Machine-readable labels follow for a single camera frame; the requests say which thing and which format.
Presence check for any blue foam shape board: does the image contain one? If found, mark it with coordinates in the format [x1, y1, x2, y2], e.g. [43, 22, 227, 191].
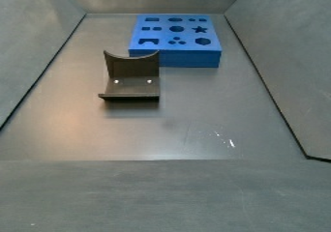
[129, 14, 223, 68]

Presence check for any black curved holder stand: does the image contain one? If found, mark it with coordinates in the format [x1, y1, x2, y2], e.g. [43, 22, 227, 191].
[98, 51, 161, 101]

